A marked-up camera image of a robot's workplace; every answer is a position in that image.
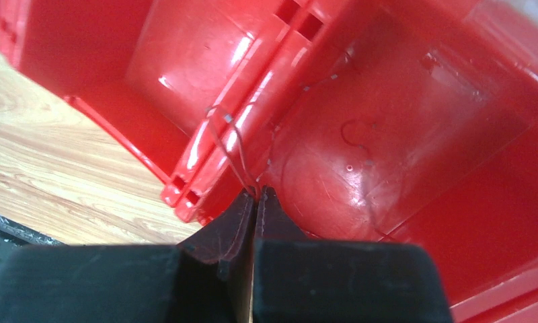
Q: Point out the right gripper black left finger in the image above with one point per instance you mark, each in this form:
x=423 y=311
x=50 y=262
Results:
x=185 y=282

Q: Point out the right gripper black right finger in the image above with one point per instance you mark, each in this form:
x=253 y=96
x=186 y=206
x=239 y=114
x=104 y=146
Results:
x=300 y=279

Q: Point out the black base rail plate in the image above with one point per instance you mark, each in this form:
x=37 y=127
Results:
x=14 y=235

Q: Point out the red compartment tray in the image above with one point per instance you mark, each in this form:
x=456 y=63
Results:
x=411 y=122

